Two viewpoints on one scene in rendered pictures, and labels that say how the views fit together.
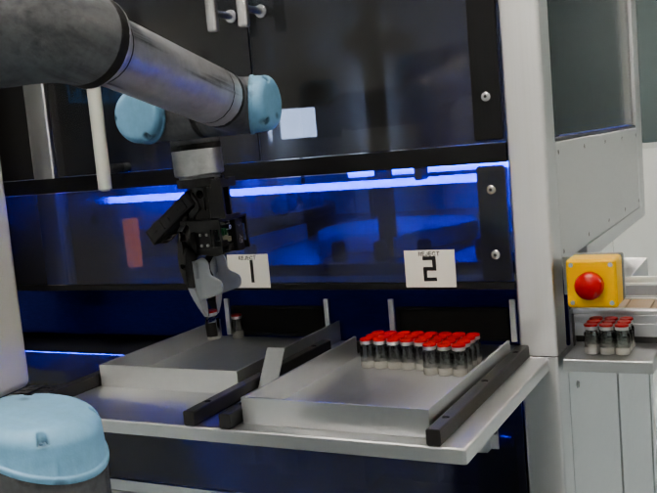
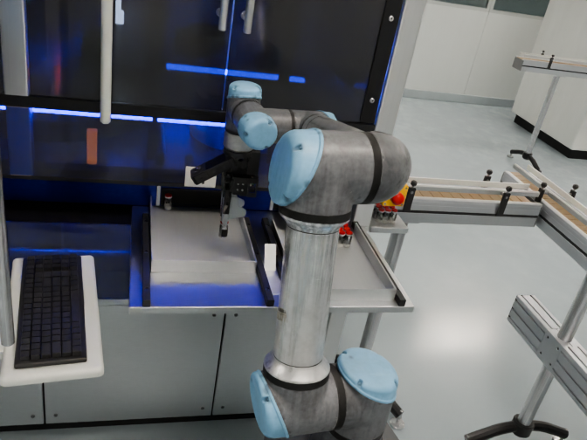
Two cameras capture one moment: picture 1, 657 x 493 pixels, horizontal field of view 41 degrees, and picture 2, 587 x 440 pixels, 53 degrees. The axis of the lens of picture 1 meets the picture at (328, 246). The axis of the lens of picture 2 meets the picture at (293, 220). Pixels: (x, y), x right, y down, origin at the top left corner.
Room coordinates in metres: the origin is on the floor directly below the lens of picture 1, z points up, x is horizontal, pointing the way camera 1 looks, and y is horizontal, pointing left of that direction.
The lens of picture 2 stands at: (0.32, 0.99, 1.72)
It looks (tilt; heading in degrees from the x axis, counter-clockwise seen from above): 28 degrees down; 315
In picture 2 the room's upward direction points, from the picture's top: 11 degrees clockwise
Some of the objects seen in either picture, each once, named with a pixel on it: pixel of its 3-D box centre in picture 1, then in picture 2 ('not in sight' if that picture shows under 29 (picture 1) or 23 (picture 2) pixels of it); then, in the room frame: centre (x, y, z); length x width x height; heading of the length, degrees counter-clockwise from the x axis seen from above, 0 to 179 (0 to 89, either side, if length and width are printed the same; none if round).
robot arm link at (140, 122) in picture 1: (165, 113); (261, 126); (1.25, 0.21, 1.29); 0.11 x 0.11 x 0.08; 68
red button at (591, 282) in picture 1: (590, 285); (397, 197); (1.27, -0.37, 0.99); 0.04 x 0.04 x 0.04; 63
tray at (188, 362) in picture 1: (227, 351); (199, 231); (1.47, 0.19, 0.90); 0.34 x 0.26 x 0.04; 153
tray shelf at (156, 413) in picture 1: (296, 382); (263, 255); (1.33, 0.07, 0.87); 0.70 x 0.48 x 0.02; 63
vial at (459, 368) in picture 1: (459, 359); (348, 238); (1.26, -0.17, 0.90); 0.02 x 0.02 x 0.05
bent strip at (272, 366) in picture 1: (253, 380); (273, 268); (1.23, 0.12, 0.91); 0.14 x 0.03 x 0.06; 153
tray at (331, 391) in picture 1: (385, 379); (328, 257); (1.22, -0.06, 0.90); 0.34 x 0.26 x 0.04; 152
